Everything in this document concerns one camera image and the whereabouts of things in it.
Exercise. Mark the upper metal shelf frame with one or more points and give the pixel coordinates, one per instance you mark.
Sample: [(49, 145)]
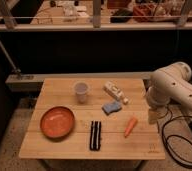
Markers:
[(94, 15)]

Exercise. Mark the translucent plastic cup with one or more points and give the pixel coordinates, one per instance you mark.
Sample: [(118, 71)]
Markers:
[(81, 91)]

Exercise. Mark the white squeeze bottle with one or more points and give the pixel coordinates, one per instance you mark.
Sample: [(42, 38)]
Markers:
[(115, 92)]

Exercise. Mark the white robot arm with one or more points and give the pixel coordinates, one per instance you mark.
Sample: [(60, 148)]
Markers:
[(166, 83)]

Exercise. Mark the orange carrot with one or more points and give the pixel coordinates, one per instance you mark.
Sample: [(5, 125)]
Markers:
[(130, 126)]

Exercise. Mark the wooden table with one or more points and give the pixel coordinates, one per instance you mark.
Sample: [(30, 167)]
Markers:
[(143, 143)]

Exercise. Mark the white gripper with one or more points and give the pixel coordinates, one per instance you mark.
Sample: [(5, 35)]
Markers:
[(152, 116)]

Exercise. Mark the orange ceramic bowl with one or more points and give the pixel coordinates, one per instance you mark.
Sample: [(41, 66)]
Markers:
[(57, 122)]

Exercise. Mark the blue sponge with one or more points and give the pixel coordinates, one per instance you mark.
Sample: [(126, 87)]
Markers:
[(109, 108)]

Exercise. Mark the diagonal metal strut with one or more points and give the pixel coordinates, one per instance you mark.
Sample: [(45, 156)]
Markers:
[(16, 70)]

